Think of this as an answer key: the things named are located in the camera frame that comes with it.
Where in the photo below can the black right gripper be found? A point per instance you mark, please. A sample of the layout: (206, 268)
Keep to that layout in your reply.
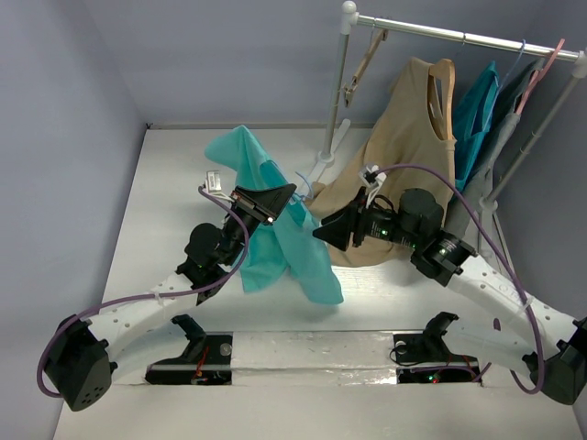
(359, 225)

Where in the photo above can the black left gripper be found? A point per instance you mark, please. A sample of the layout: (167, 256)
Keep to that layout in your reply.
(263, 206)

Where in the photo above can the teal t shirt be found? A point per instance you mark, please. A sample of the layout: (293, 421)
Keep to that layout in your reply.
(287, 246)

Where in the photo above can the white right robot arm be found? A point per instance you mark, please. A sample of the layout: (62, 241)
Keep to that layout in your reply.
(536, 341)

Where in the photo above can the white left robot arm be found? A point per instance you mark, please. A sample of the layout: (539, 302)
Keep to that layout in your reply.
(81, 358)

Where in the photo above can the grey hanging shirt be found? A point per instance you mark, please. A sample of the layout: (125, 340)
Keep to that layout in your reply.
(504, 123)

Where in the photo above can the wooden clip hanger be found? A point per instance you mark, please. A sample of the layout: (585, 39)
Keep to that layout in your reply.
(350, 88)

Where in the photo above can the turquoise hanging shirt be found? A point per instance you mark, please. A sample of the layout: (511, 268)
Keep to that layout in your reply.
(472, 121)

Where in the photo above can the pink hanger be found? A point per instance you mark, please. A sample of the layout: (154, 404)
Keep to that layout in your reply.
(537, 76)

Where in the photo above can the beige tank top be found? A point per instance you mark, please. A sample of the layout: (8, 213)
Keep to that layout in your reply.
(403, 134)

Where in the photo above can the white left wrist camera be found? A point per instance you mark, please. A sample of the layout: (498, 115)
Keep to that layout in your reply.
(212, 185)

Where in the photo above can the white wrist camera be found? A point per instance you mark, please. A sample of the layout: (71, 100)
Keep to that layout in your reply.
(212, 185)
(373, 178)

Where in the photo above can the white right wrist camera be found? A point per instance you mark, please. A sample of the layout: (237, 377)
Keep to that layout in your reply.
(373, 178)

